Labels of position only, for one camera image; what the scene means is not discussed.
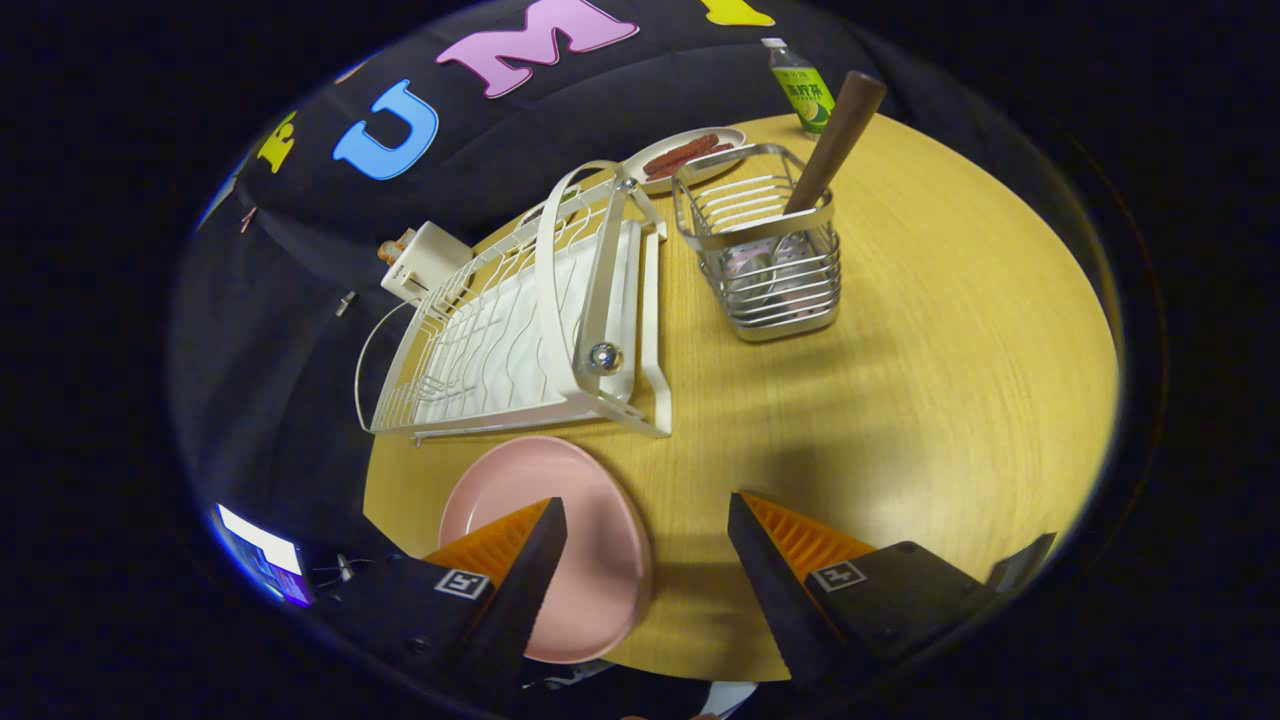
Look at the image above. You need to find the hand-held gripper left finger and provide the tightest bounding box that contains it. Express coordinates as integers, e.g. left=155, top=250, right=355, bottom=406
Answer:
left=330, top=497, right=568, bottom=701

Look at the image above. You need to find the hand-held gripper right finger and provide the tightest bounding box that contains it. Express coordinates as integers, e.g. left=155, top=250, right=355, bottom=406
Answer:
left=727, top=490, right=1058, bottom=691

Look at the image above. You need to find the pink plate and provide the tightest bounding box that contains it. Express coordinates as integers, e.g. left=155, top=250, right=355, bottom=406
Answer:
left=438, top=435, right=654, bottom=664

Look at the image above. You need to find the silver wire basket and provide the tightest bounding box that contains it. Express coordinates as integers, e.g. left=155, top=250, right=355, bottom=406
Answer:
left=671, top=143, right=842, bottom=343

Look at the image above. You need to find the white wire dish rack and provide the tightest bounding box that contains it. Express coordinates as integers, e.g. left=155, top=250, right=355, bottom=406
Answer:
left=355, top=160, right=673, bottom=443

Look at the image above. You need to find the wooden handle metal spoon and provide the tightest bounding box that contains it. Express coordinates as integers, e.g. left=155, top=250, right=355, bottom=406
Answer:
left=735, top=70, right=888, bottom=311

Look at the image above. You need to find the white plate with meat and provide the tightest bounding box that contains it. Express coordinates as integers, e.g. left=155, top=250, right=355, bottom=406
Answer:
left=622, top=127, right=747, bottom=196

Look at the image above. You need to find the lit computer screen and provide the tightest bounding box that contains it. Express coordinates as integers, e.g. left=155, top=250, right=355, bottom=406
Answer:
left=215, top=503, right=313, bottom=608

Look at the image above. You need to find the black backdrop cloth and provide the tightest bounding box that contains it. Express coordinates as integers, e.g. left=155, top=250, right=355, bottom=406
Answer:
left=170, top=0, right=1001, bottom=561

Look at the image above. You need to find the white toaster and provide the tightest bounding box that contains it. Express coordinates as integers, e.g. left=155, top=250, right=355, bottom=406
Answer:
left=380, top=221, right=474, bottom=306

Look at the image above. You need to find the brown meat piece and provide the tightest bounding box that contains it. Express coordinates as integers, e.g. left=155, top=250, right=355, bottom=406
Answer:
left=650, top=143, right=736, bottom=182
left=645, top=133, right=721, bottom=171

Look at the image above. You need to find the green label drink bottle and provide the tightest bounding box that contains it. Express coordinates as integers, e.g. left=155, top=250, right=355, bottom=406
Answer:
left=761, top=37, right=836, bottom=136

